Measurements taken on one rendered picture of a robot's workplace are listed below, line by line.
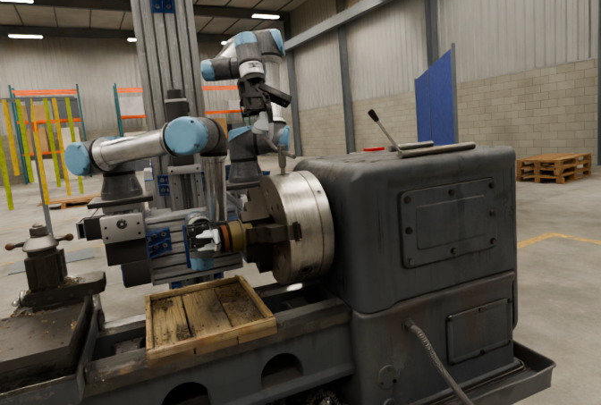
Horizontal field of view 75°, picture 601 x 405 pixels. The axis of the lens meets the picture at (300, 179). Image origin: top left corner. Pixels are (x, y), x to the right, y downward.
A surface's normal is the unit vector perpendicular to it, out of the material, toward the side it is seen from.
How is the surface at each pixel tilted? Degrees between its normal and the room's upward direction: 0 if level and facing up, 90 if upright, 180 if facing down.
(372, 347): 90
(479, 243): 90
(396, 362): 90
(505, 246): 89
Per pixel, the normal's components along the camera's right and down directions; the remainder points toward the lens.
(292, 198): 0.22, -0.59
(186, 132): -0.14, 0.12
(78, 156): -0.39, 0.16
